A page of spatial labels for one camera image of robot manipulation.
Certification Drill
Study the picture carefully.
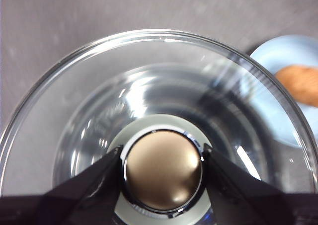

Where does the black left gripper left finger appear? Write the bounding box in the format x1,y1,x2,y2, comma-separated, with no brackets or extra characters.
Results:
0,145,124,225

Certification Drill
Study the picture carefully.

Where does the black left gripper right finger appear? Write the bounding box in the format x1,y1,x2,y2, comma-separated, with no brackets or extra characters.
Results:
201,143,318,225

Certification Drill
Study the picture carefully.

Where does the glass lid with green knob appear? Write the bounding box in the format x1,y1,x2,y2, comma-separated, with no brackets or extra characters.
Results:
0,28,318,225

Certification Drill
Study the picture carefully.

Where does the brown potato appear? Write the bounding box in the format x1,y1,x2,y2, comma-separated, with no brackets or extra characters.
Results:
275,64,318,107

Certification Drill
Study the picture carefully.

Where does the blue round plate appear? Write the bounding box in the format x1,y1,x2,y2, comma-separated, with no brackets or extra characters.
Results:
249,34,318,150

